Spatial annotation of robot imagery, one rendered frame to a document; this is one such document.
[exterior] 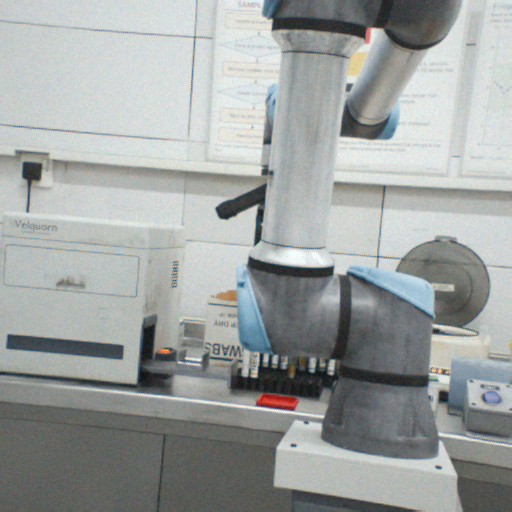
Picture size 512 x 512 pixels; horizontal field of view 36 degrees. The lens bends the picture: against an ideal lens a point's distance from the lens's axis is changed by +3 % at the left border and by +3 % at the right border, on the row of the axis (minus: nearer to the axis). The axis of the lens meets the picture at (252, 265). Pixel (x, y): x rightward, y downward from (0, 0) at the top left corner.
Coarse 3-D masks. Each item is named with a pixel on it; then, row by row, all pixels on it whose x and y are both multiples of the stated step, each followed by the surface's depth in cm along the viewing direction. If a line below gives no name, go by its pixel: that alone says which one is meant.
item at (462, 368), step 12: (456, 360) 144; (468, 360) 143; (480, 360) 144; (456, 372) 144; (468, 372) 143; (480, 372) 143; (492, 372) 142; (504, 372) 142; (456, 384) 144; (456, 396) 144; (456, 408) 144
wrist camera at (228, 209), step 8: (264, 184) 143; (248, 192) 143; (256, 192) 143; (264, 192) 143; (232, 200) 144; (240, 200) 143; (248, 200) 143; (256, 200) 143; (216, 208) 145; (224, 208) 144; (232, 208) 144; (240, 208) 144; (248, 208) 147; (224, 216) 144; (232, 216) 145
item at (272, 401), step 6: (264, 396) 141; (270, 396) 141; (276, 396) 141; (282, 396) 141; (258, 402) 135; (264, 402) 135; (270, 402) 138; (276, 402) 138; (282, 402) 138; (288, 402) 139; (294, 402) 137; (282, 408) 134; (288, 408) 134; (294, 408) 134
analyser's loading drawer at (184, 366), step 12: (144, 360) 147; (156, 360) 149; (180, 360) 143; (192, 360) 147; (204, 360) 142; (156, 372) 143; (168, 372) 142; (180, 372) 141; (192, 372) 141; (204, 372) 141; (216, 372) 141; (228, 372) 140; (228, 384) 140
